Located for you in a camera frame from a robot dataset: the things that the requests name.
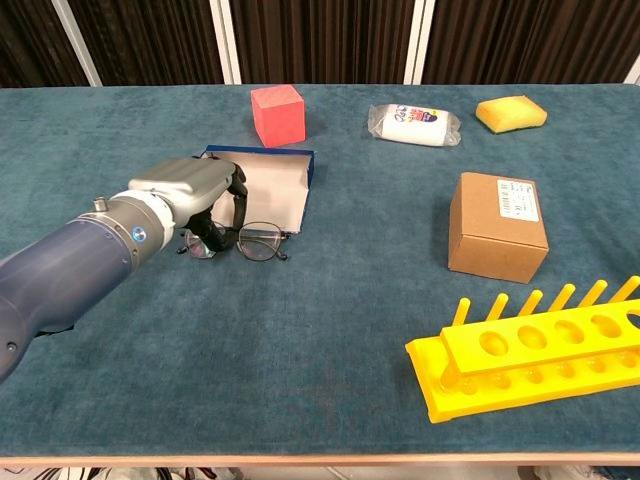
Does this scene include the metal frame eyeglasses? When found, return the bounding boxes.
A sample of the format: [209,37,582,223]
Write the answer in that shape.
[177,221,292,262]

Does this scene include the white packet in clear wrap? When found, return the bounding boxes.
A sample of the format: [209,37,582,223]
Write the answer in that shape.
[368,103,462,148]

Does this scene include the blue glasses case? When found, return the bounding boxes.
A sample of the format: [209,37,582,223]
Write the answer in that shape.
[199,144,317,235]

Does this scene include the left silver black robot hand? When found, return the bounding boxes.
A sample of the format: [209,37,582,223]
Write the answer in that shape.
[128,156,250,260]

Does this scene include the yellow sponge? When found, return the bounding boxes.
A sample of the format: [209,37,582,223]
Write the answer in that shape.
[475,94,548,135]

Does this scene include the brown cardboard box with label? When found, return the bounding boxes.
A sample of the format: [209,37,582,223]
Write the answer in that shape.
[447,171,551,285]

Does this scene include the red foam cube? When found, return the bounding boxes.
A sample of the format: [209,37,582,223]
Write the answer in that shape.
[250,84,307,149]

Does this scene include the yellow plastic test tube rack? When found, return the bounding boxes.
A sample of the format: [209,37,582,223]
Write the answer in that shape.
[404,274,640,425]

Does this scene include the teal felt table cover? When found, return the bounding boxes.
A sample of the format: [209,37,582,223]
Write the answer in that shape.
[0,83,640,457]

